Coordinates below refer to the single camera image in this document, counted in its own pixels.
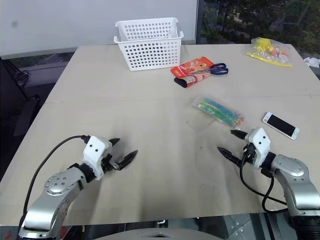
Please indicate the white crumpled paper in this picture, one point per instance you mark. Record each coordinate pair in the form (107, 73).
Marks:
(312, 62)

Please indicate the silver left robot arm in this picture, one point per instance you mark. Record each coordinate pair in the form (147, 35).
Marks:
(57, 186)

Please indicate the bag of yellow toys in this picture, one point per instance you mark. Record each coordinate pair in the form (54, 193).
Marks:
(270, 51)

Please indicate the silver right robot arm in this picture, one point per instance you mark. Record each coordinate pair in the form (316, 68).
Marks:
(293, 172)

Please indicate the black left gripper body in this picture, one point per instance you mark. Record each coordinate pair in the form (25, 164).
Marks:
(107, 162)

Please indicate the white perforated plastic basket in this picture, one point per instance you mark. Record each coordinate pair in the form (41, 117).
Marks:
(150, 50)

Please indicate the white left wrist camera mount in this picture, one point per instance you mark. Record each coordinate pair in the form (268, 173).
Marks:
(94, 150)

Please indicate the white smartphone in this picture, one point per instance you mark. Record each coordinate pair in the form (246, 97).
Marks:
(281, 125)

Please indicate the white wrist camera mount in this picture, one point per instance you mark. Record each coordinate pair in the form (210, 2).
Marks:
(260, 143)
(94, 150)

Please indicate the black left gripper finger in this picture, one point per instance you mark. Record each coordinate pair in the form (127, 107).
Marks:
(115, 141)
(127, 160)

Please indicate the black roll object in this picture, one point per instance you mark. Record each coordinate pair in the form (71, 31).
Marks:
(180, 82)

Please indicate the red snack package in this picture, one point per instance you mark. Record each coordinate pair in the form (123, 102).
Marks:
(192, 66)

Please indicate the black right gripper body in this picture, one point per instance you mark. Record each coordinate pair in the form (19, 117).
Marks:
(250, 155)

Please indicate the bag of colourful sticks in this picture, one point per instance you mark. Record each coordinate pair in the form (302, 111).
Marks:
(220, 112)

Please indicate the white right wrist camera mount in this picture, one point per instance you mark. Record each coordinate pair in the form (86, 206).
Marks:
(260, 143)

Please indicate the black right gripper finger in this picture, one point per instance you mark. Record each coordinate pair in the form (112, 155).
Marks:
(238, 134)
(230, 155)

